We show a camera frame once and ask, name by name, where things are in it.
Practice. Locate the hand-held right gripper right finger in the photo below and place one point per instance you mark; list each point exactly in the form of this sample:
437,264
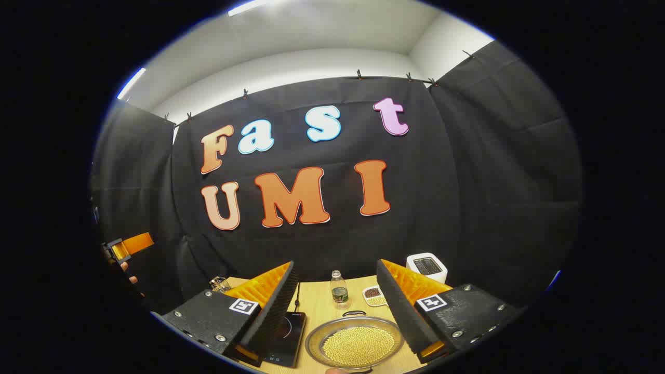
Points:
397,306

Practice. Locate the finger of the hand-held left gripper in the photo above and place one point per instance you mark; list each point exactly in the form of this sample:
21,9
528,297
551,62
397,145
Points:
136,243

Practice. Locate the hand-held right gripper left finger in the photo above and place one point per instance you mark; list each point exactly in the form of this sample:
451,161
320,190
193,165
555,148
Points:
275,311

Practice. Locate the black induction cooktop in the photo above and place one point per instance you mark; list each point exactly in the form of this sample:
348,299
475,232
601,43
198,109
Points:
288,337

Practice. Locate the stainless steel pot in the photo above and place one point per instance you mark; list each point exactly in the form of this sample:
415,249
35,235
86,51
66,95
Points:
314,340

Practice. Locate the pile of yellow soybeans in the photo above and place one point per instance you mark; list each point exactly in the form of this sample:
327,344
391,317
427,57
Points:
358,345

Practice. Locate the white divided bean plate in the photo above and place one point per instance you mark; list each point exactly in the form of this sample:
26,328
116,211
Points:
374,296

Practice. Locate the white toaster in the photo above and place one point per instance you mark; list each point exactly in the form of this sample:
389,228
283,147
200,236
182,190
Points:
434,270

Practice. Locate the clear plastic water bottle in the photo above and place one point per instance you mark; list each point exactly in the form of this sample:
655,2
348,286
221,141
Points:
340,293

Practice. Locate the ceiling light strip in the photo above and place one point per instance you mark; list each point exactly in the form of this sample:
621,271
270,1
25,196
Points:
131,83
248,7

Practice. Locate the row of black cloth clips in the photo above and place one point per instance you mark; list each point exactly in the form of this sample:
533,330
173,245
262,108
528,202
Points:
358,75

